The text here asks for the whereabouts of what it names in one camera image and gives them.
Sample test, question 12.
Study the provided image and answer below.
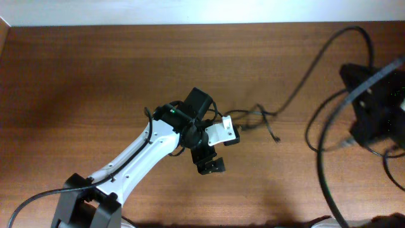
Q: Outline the right camera cable black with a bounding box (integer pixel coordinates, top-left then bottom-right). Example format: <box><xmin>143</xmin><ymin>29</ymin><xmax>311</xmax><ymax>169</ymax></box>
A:
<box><xmin>316</xmin><ymin>55</ymin><xmax>404</xmax><ymax>228</ymax></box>

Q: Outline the left camera cable black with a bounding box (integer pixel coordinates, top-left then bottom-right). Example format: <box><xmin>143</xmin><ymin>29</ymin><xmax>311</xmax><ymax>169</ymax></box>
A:
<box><xmin>6</xmin><ymin>100</ymin><xmax>224</xmax><ymax>228</ymax></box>

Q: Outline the camera cable black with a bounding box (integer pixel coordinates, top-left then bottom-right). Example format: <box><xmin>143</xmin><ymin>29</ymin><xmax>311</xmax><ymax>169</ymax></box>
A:
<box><xmin>6</xmin><ymin>100</ymin><xmax>224</xmax><ymax>228</ymax></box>
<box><xmin>316</xmin><ymin>55</ymin><xmax>404</xmax><ymax>228</ymax></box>

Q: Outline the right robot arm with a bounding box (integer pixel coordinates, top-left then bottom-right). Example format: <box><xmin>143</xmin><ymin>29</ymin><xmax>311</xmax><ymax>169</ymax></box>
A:
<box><xmin>316</xmin><ymin>56</ymin><xmax>404</xmax><ymax>227</ymax></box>

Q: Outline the black USB cable micro plug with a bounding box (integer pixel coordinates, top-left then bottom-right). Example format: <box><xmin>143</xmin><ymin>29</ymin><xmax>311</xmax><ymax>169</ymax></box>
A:
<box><xmin>223</xmin><ymin>26</ymin><xmax>375</xmax><ymax>143</ymax></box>

